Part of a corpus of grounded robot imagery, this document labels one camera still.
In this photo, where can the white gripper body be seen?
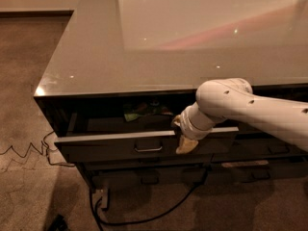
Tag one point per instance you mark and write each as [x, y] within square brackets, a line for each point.
[187, 127]

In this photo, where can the black object on floor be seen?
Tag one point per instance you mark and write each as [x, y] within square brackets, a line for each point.
[58, 224]

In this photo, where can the dark cabinet with glossy top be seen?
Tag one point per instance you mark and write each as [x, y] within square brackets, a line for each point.
[115, 52]

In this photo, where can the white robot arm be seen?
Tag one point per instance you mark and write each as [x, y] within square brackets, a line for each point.
[219, 100]

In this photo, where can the green snack bag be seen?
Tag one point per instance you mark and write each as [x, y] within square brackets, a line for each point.
[152, 108]

